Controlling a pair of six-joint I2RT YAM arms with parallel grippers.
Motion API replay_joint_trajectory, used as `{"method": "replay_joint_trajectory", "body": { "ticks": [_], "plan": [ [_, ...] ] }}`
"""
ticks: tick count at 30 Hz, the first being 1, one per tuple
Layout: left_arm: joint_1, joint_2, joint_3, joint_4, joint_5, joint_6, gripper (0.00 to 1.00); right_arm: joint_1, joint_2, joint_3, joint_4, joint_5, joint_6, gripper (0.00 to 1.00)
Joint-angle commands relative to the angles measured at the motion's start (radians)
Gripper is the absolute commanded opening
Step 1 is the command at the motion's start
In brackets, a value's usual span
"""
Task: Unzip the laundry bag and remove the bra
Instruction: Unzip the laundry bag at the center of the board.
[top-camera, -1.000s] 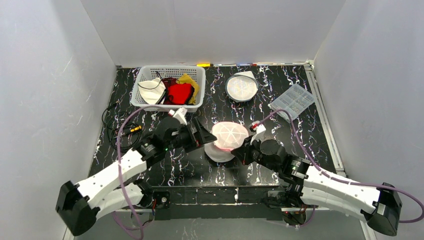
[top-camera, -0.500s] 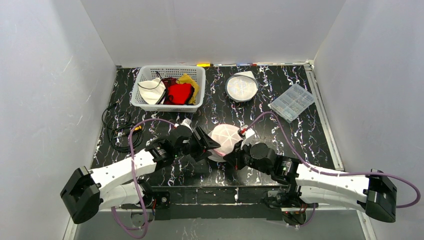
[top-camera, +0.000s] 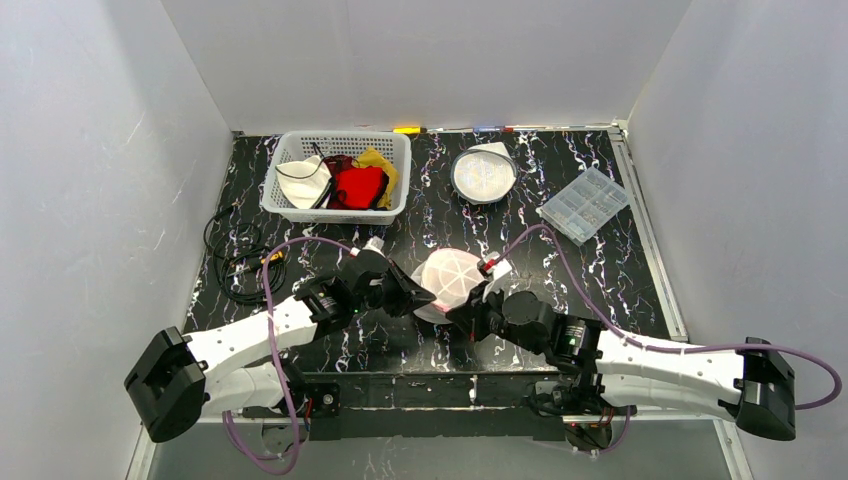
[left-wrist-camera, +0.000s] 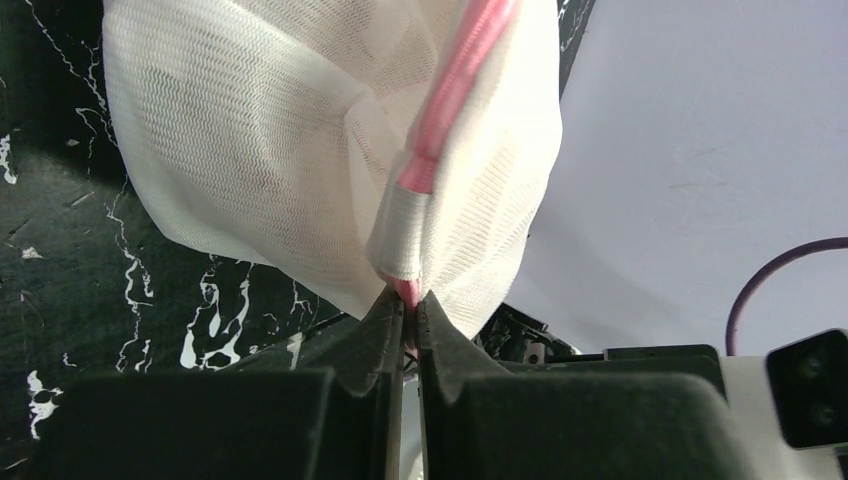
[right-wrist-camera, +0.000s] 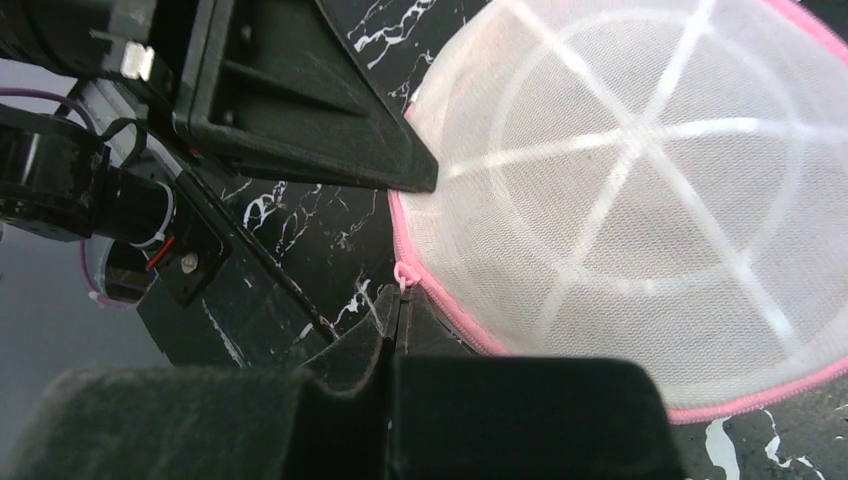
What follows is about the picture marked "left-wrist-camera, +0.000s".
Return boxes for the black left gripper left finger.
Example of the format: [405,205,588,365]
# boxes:
[26,290,405,479]

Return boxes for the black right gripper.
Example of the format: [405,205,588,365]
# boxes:
[473,304,726,396]

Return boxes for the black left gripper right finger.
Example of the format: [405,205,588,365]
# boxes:
[416,294,756,479]

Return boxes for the white pink-trim laundry bag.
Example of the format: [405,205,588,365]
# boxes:
[102,1,562,337]

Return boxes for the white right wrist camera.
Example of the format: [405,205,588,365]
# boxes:
[720,329,847,480]

